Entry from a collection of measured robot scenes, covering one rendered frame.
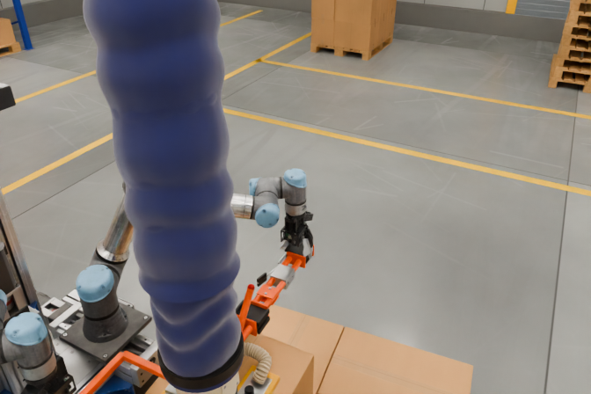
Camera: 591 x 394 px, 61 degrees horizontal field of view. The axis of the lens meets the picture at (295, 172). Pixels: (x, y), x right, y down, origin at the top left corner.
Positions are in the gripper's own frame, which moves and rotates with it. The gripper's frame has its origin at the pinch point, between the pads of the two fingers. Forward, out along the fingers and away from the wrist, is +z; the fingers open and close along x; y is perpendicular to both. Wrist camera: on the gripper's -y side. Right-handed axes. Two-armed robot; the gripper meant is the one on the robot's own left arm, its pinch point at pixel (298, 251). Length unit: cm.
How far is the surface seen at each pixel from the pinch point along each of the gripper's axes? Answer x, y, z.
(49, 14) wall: -809, -556, 100
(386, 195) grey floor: -30, -239, 122
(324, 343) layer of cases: 4, -19, 66
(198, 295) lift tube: 9, 68, -41
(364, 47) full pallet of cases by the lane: -180, -605, 101
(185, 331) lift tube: 4, 69, -29
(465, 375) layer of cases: 66, -30, 67
